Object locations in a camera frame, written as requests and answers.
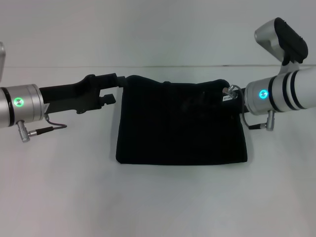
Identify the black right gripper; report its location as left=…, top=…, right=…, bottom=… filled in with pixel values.
left=221, top=87, right=249, bottom=116

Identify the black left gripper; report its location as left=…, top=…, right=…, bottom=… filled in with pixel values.
left=39, top=73, right=128, bottom=115

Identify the black t-shirt with white print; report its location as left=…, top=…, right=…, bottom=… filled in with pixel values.
left=116, top=75, right=248, bottom=166

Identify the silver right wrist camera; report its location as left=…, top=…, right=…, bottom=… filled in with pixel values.
left=254, top=17, right=309, bottom=72

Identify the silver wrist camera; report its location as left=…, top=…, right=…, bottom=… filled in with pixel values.
left=254, top=17, right=309, bottom=72
left=0, top=41, right=7, bottom=83

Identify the thin grey left gripper cable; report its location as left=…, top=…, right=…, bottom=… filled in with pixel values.
left=16, top=114, right=68, bottom=143

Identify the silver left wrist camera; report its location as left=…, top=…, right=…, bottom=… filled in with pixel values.
left=0, top=41, right=7, bottom=83

